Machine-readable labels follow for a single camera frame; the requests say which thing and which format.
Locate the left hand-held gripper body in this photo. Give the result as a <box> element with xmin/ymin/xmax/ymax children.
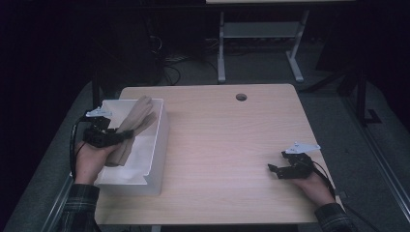
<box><xmin>82</xmin><ymin>105</ymin><xmax>125</xmax><ymax>149</ymax></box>

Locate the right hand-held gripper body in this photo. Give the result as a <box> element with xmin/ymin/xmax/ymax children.
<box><xmin>279</xmin><ymin>140</ymin><xmax>322</xmax><ymax>180</ymax></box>

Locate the tan cloth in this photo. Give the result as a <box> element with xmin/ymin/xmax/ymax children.
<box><xmin>104</xmin><ymin>111</ymin><xmax>159</xmax><ymax>168</ymax></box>

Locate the white plastic box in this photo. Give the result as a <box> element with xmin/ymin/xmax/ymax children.
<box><xmin>94</xmin><ymin>98</ymin><xmax>171</xmax><ymax>197</ymax></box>

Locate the person's left hand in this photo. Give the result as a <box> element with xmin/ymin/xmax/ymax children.
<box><xmin>73</xmin><ymin>140</ymin><xmax>121</xmax><ymax>186</ymax></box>

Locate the person's right hand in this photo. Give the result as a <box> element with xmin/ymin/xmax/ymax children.
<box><xmin>289</xmin><ymin>171</ymin><xmax>337</xmax><ymax>208</ymax></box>

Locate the black floor stand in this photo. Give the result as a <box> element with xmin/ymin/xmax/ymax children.
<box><xmin>337</xmin><ymin>62</ymin><xmax>383</xmax><ymax>128</ymax></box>

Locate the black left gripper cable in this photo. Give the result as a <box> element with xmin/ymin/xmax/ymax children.
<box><xmin>69</xmin><ymin>115</ymin><xmax>95</xmax><ymax>182</ymax></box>

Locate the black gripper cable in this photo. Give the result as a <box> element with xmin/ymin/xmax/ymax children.
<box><xmin>309</xmin><ymin>159</ymin><xmax>376</xmax><ymax>232</ymax></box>
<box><xmin>69</xmin><ymin>115</ymin><xmax>95</xmax><ymax>182</ymax></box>

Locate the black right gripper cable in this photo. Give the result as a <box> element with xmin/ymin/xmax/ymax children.
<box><xmin>309</xmin><ymin>159</ymin><xmax>376</xmax><ymax>232</ymax></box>

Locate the aluminium floor rail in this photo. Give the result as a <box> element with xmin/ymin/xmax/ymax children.
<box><xmin>40</xmin><ymin>173</ymin><xmax>75</xmax><ymax>232</ymax></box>
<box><xmin>340</xmin><ymin>96</ymin><xmax>410</xmax><ymax>224</ymax></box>

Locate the bundle of floor cables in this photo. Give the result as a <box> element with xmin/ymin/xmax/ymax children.
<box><xmin>146</xmin><ymin>32</ymin><xmax>220</xmax><ymax>87</ymax></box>

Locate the white metal desk frame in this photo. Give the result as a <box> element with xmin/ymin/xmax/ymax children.
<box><xmin>205</xmin><ymin>0</ymin><xmax>356</xmax><ymax>84</ymax></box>

